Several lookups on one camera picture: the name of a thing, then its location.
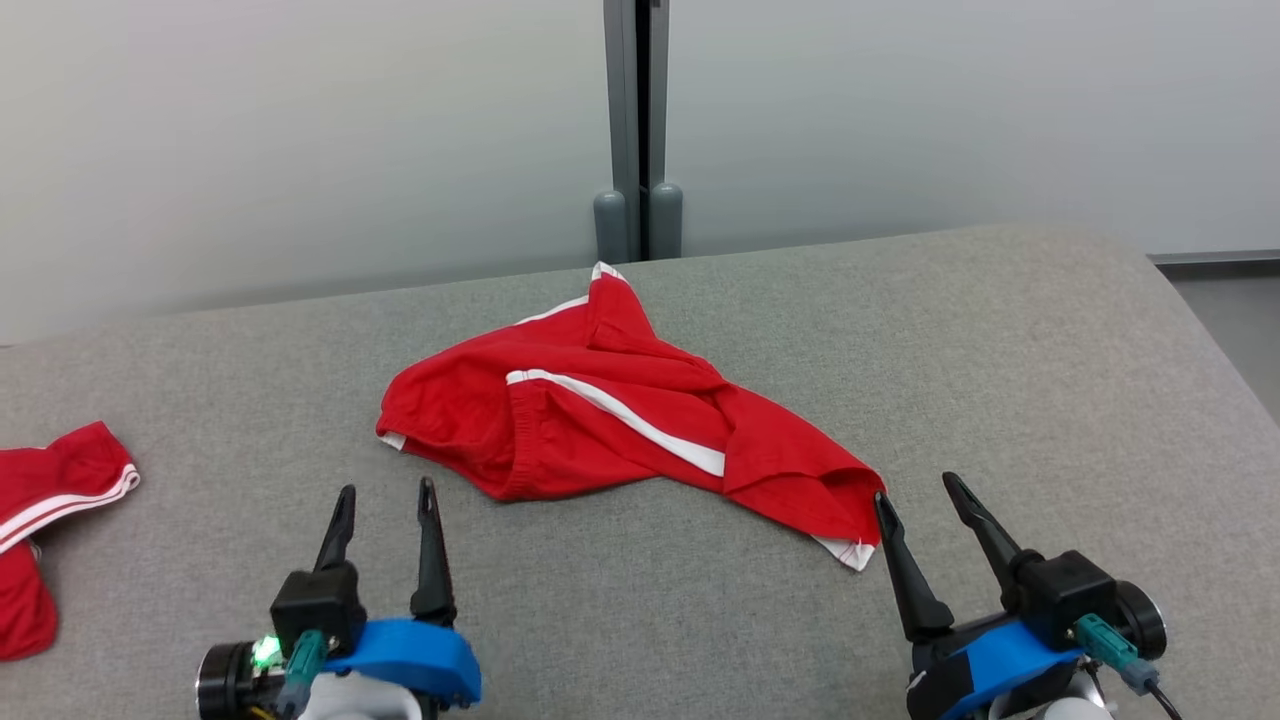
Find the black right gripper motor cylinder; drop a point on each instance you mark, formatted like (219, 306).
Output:
(1142, 620)

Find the red basketball jersey white trim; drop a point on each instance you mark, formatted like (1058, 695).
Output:
(60, 465)

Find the grey cylindrical post foot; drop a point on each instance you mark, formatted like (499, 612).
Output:
(666, 222)
(610, 228)

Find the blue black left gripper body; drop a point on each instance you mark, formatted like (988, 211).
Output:
(420, 655)

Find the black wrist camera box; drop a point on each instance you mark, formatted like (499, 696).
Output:
(315, 605)
(1065, 595)

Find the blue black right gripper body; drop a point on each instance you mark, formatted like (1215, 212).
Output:
(1000, 660)

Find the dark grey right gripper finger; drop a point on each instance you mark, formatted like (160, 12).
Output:
(912, 590)
(985, 530)

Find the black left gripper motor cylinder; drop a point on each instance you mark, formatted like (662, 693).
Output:
(222, 682)

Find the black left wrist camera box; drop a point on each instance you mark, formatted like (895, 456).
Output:
(315, 605)

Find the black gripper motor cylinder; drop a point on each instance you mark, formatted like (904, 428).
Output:
(222, 682)
(1142, 620)

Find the grey baseboard strip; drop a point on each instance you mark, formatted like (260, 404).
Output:
(1220, 257)

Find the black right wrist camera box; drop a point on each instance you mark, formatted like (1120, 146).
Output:
(1065, 595)

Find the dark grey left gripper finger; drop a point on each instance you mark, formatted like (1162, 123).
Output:
(340, 535)
(432, 570)

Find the red shorts with white stripe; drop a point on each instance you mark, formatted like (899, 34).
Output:
(600, 440)

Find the grey metal partition post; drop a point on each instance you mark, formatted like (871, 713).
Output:
(625, 100)

